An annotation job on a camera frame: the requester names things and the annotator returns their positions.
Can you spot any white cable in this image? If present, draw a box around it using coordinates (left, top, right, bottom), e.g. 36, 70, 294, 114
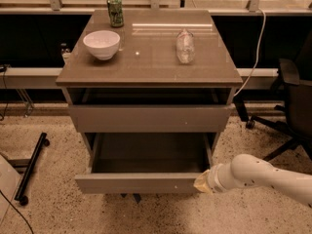
233, 7, 267, 98

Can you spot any grey drawer cabinet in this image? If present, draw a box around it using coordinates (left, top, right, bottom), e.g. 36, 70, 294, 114
57, 10, 242, 146

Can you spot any black office chair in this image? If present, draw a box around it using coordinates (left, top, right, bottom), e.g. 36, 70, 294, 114
234, 31, 312, 161

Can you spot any green soda can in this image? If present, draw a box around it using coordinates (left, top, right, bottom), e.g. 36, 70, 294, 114
106, 0, 124, 27

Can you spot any white ceramic bowl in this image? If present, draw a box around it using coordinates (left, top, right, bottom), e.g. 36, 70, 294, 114
83, 30, 121, 60

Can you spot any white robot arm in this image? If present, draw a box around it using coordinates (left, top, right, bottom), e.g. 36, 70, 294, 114
193, 154, 312, 208

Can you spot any black wheeled stand base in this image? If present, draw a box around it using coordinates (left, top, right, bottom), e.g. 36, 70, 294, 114
6, 133, 50, 206

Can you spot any black floor cable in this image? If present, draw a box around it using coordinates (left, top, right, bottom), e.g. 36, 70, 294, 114
0, 190, 35, 234

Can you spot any drawer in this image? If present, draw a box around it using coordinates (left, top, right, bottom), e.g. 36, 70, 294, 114
75, 133, 211, 194

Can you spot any clear plastic water bottle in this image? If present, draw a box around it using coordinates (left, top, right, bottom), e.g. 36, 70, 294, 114
175, 29, 195, 63

